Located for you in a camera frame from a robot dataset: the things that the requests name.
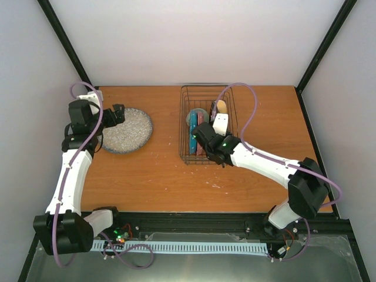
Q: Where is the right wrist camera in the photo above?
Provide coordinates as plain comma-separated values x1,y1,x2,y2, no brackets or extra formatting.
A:
213,113,229,136

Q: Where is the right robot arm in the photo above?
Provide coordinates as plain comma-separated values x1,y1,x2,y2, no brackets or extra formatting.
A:
191,122,329,230

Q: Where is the black wire dish rack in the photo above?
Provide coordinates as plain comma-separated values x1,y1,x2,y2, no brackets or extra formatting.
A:
179,85,240,166

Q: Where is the light green bowl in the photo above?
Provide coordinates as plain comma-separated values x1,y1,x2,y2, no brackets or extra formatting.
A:
186,108,211,125

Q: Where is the black mosaic rim plate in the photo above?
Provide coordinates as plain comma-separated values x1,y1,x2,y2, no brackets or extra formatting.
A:
209,100,216,117

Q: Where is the light blue cable duct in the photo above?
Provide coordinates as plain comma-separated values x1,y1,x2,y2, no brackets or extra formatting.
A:
90,240,268,256

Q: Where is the grey speckled plate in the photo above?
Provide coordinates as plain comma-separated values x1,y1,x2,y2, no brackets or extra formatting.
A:
99,108,153,154

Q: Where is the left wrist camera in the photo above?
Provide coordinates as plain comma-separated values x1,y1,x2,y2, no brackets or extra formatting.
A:
76,90,103,115

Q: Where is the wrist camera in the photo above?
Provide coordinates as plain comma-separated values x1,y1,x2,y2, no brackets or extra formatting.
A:
76,90,103,115
213,113,229,136

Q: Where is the teal dotted plate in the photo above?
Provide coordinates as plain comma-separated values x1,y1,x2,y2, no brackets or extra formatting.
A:
189,110,197,155

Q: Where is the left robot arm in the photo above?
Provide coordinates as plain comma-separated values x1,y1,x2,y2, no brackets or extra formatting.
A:
33,99,125,256

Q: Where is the pink dotted plate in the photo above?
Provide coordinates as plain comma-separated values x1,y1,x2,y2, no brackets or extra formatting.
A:
196,111,204,156

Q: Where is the black aluminium frame rail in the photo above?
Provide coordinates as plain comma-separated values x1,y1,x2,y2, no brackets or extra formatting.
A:
38,211,353,244

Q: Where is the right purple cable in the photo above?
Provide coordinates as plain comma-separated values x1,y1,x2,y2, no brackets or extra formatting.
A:
211,82,343,262

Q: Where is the small electronics board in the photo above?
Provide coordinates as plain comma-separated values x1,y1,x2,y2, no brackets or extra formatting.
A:
113,223,133,243

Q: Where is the yellow mug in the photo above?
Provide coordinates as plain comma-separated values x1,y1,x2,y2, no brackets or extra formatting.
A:
216,100,228,113

